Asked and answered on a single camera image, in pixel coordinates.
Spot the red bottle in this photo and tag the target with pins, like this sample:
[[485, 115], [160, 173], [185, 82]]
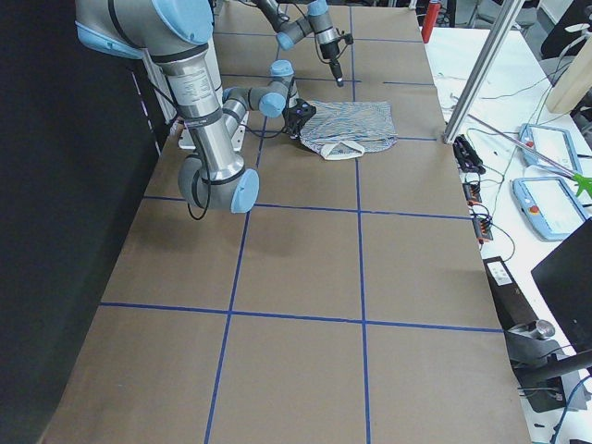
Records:
[[430, 19]]

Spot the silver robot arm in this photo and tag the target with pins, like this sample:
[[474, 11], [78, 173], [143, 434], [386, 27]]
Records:
[[175, 35], [290, 32]]

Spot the black clamp tool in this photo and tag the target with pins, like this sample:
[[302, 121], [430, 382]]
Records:
[[466, 156]]

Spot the wooden beige board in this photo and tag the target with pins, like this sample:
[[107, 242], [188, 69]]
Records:
[[573, 84]]

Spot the blue teach pendant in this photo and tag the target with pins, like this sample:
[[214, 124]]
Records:
[[554, 143], [550, 206]]

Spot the orange black connector strip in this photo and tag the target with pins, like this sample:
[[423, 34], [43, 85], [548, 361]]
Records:
[[481, 218]]

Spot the black monitor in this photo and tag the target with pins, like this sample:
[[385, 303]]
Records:
[[563, 279]]

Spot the lower blue teach pendant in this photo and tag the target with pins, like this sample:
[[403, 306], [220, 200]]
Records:
[[550, 206]]

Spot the upper blue teach pendant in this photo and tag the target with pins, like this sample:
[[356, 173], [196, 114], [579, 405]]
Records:
[[554, 143]]

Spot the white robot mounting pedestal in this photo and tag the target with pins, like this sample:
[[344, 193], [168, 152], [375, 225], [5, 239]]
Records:
[[227, 130]]

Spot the aluminium frame post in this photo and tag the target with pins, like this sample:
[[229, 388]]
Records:
[[494, 41]]

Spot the black box with label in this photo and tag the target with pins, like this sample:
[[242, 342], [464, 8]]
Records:
[[512, 307]]

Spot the green tipped grabber stick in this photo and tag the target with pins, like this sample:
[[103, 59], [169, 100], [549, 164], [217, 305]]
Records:
[[583, 183]]

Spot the silver knob stand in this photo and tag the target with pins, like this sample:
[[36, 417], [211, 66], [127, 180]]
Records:
[[545, 372]]

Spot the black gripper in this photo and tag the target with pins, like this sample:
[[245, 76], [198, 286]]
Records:
[[293, 124], [329, 51]]

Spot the blue white striped polo shirt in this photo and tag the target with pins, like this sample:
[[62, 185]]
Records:
[[346, 130]]

